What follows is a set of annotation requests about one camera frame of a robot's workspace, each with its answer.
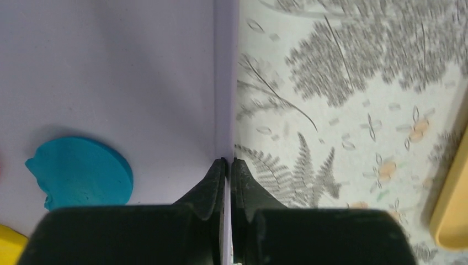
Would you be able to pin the yellow tray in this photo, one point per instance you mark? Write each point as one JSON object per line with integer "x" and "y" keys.
{"x": 448, "y": 223}

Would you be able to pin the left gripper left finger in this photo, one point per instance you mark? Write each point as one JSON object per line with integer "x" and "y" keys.
{"x": 189, "y": 231}

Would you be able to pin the flat yellow dough disc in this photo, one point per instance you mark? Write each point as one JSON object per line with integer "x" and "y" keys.
{"x": 12, "y": 245}

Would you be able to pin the purple tray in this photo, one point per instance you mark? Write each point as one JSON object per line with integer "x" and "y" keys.
{"x": 155, "y": 80}

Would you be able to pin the flat blue dough disc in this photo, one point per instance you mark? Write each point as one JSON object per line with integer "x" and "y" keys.
{"x": 78, "y": 171}

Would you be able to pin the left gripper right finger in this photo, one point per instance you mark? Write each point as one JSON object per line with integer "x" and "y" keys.
{"x": 264, "y": 231}

